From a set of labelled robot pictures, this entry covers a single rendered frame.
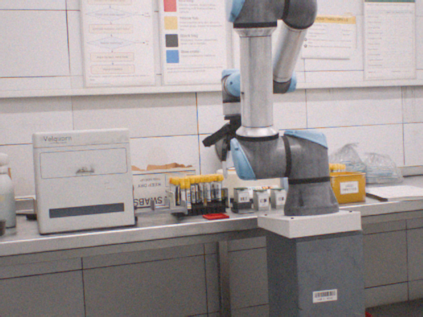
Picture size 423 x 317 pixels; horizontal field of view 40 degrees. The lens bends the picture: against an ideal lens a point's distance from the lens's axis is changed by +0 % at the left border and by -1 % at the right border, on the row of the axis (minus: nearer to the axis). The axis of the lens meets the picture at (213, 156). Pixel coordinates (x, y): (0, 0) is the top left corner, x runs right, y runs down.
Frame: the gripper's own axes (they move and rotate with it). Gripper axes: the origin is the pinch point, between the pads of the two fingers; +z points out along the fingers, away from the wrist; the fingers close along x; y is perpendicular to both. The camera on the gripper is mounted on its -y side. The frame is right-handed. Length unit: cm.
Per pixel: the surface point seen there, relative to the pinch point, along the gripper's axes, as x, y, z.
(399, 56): 113, 42, -46
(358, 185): 25.2, 37.3, 6.3
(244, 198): -1.3, 4.9, 7.5
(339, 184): 20.1, 31.7, 5.4
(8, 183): -40, -61, -2
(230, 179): 20.4, -9.2, 3.2
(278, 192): 8.6, 13.4, 6.7
